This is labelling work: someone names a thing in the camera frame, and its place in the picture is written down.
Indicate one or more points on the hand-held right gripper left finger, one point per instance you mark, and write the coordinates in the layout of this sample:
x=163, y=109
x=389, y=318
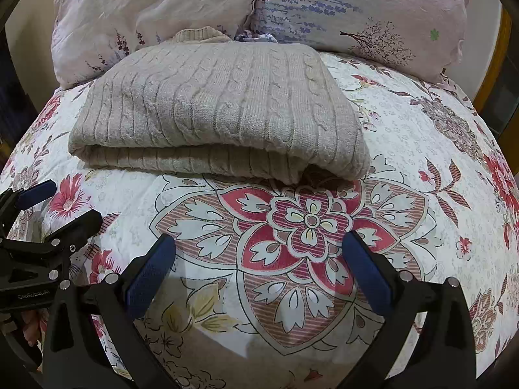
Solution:
x=148, y=275

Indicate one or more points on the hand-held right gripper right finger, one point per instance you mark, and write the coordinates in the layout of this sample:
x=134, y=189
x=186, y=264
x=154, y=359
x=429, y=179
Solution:
x=371, y=275

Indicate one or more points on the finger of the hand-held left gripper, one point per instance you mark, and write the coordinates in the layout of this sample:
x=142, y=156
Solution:
x=36, y=192
x=77, y=227

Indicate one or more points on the floral quilted bedspread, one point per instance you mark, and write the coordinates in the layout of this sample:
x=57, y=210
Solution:
x=405, y=150

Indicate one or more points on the pink floral pillow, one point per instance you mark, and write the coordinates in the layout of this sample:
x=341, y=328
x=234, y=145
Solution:
x=154, y=12

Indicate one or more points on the blue floral cloth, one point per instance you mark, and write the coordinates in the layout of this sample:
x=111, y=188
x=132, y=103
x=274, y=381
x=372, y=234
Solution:
x=255, y=37

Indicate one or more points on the pink pillow with tree print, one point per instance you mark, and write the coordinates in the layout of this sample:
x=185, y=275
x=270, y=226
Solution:
x=357, y=12

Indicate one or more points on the yellow wooden bed frame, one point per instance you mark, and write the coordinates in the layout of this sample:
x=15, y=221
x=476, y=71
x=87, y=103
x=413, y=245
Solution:
x=492, y=73

